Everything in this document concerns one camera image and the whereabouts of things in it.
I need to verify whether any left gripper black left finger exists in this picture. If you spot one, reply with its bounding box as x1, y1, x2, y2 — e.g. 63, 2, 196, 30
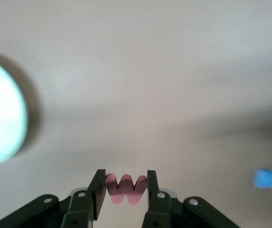
0, 169, 107, 228

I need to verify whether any blue foam uppercase W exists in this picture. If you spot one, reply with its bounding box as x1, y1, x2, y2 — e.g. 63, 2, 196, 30
253, 168, 272, 190

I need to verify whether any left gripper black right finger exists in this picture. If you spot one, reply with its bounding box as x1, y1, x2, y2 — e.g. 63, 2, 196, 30
142, 170, 240, 228

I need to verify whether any red foam lowercase w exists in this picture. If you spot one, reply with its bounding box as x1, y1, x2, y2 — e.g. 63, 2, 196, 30
105, 172, 149, 206

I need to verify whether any green plate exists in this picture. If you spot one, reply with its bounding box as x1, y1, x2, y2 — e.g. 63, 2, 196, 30
0, 51, 29, 166

